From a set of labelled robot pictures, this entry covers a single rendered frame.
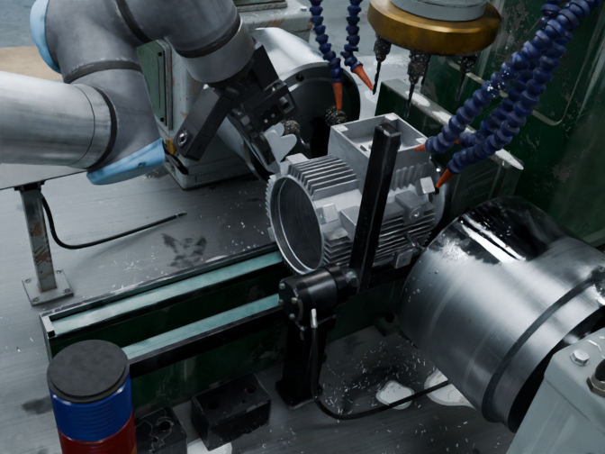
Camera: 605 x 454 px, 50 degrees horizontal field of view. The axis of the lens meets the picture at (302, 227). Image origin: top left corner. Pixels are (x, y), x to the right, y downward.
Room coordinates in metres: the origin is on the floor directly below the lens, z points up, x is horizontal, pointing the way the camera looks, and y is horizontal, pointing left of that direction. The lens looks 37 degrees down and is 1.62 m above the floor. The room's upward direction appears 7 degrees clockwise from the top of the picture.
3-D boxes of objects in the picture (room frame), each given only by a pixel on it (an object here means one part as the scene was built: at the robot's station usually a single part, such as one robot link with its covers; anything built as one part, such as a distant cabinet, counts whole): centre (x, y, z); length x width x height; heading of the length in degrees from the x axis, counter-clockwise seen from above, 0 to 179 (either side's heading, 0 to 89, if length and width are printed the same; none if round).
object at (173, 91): (1.36, 0.24, 0.99); 0.35 x 0.31 x 0.37; 36
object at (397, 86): (0.97, -0.24, 0.97); 0.30 x 0.11 x 0.34; 36
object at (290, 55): (1.16, 0.10, 1.04); 0.37 x 0.25 x 0.25; 36
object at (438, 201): (0.93, -0.18, 1.01); 0.15 x 0.02 x 0.15; 36
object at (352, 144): (0.87, -0.10, 1.11); 0.12 x 0.11 x 0.07; 126
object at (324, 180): (0.85, -0.07, 1.01); 0.20 x 0.19 x 0.19; 126
